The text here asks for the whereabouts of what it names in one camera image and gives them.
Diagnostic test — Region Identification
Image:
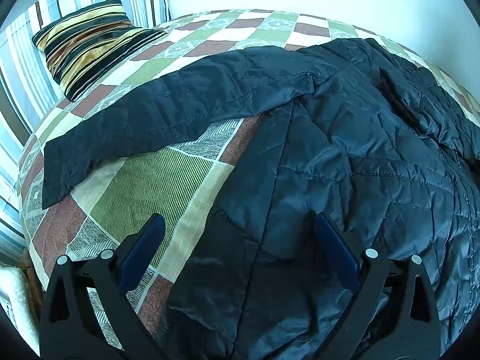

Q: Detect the dark navy quilted jacket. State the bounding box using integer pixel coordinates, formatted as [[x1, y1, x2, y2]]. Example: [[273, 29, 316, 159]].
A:
[[42, 38, 479, 359]]

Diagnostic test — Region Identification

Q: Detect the checkered patchwork bedspread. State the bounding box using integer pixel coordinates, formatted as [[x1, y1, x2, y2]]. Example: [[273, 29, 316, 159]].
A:
[[16, 8, 480, 350]]

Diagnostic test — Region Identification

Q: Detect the blue white striped pillow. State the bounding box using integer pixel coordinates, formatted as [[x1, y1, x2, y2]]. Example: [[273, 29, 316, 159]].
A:
[[1, 0, 171, 265]]

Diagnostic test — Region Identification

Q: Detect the gold black striped cushion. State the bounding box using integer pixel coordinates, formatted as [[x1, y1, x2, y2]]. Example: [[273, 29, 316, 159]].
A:
[[32, 0, 165, 102]]

